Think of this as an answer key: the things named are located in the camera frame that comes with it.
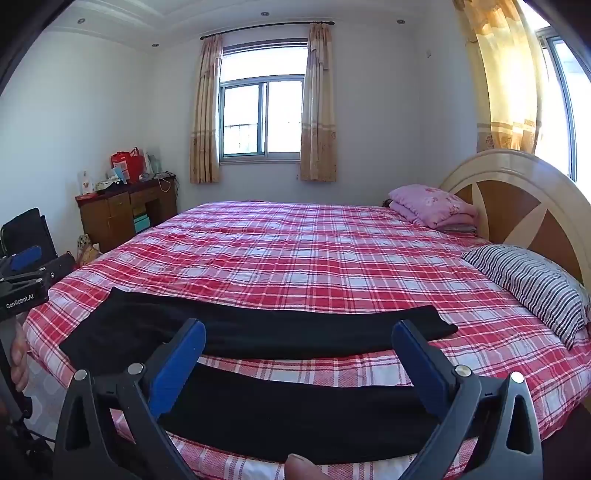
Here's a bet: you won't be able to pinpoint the striped pillow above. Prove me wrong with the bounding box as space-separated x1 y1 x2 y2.
462 244 591 350

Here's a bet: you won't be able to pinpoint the patterned bag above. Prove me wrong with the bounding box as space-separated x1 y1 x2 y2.
76 234 103 267

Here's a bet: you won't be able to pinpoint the black pants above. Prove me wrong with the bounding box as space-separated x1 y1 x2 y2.
59 286 481 464

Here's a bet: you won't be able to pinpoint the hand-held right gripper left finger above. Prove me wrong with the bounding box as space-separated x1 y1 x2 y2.
52 318 207 480

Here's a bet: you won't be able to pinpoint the black curtain rod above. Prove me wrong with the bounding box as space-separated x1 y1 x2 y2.
199 21 332 40

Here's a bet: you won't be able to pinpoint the sliding glass window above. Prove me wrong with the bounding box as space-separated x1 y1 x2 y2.
218 41 309 162

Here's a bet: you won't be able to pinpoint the large bright window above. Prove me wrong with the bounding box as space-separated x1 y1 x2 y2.
517 0 591 181

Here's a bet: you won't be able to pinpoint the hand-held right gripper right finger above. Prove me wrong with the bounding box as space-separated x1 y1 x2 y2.
392 319 543 480

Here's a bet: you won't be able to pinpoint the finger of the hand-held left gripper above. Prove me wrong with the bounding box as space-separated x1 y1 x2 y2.
0 244 77 284

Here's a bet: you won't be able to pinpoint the pink pillow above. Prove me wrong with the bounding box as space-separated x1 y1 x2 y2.
382 185 479 234

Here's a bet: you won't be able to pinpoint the wooden fan-pattern headboard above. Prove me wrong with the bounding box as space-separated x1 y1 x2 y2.
438 148 591 287

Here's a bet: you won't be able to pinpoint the person's right hand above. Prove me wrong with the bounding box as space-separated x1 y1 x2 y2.
285 453 334 480

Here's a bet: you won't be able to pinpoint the beige patterned curtain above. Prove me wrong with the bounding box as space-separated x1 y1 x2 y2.
190 34 225 184
300 23 339 182

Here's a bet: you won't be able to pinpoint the black chair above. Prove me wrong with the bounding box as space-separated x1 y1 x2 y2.
0 208 58 260

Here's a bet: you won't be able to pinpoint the brown wooden desk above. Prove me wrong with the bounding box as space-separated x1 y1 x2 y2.
75 174 178 254

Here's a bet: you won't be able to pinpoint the bed with red plaid sheet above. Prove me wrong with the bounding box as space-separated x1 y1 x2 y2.
23 200 591 480

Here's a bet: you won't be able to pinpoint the person's left hand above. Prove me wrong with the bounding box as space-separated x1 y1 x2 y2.
10 323 31 393

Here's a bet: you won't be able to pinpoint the red gift bag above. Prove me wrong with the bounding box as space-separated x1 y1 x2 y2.
110 148 146 183

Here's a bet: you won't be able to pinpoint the yellow sheer curtain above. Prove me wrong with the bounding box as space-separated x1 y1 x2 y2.
455 0 543 155

